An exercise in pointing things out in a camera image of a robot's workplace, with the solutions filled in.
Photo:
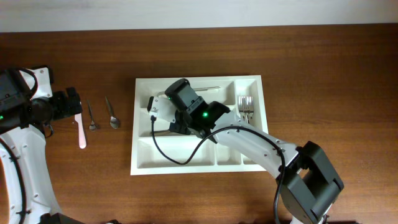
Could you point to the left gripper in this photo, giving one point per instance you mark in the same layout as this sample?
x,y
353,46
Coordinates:
x,y
67,108

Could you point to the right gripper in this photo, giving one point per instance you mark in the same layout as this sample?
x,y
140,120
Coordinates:
x,y
179,128

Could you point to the large steel spoon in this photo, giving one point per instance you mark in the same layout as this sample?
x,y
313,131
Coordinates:
x,y
160,133

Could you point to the steel tongs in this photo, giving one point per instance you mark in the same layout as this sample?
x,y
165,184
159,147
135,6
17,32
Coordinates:
x,y
163,95

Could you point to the small thin teaspoon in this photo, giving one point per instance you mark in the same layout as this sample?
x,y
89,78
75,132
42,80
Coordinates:
x,y
92,127

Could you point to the steel fork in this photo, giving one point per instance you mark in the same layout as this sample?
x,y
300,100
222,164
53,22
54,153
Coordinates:
x,y
249,109
243,108

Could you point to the small steel teaspoon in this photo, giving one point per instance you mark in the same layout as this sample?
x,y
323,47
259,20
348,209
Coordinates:
x,y
114,121

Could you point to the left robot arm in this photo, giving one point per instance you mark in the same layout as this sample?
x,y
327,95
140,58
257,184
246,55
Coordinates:
x,y
28,107

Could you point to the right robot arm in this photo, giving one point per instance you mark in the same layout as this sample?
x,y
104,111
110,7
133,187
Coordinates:
x,y
307,183

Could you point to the white cutlery tray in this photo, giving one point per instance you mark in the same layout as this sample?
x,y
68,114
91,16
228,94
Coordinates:
x,y
178,154

